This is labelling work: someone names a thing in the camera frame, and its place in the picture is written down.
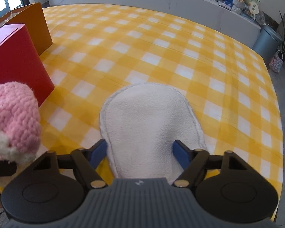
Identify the pink knitted plush toy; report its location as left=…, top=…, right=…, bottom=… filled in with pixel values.
left=0, top=82, right=41, bottom=165

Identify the white fleece mitt cloth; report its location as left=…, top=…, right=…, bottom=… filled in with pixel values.
left=99, top=82, right=207, bottom=183

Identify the red box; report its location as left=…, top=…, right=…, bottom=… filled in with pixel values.
left=0, top=24, right=54, bottom=105

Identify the yellow checkered tablecloth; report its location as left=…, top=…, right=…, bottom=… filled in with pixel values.
left=0, top=3, right=284, bottom=221

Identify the pink woven basket bag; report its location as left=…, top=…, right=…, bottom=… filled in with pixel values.
left=269, top=49, right=283, bottom=73

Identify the blue-grey trash bin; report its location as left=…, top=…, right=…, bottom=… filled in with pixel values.
left=252, top=24, right=282, bottom=65

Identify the orange storage box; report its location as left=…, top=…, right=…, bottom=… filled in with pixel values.
left=0, top=2, right=52, bottom=55

